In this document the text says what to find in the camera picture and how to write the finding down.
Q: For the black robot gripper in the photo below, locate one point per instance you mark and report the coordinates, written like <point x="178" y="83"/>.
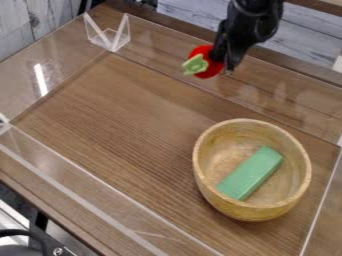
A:
<point x="252" y="20"/>

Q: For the red plush strawberry green leaf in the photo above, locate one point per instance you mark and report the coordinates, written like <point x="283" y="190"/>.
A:
<point x="200" y="64"/>

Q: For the light wooden bowl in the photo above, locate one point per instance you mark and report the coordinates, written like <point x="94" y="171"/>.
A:
<point x="224" y="146"/>

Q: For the green rectangular block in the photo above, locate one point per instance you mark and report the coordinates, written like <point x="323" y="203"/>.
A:
<point x="251" y="174"/>

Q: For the clear acrylic tray wall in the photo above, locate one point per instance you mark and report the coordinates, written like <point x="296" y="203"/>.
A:
<point x="100" y="133"/>

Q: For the clear acrylic corner bracket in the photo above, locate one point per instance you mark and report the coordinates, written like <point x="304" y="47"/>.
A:
<point x="110" y="39"/>

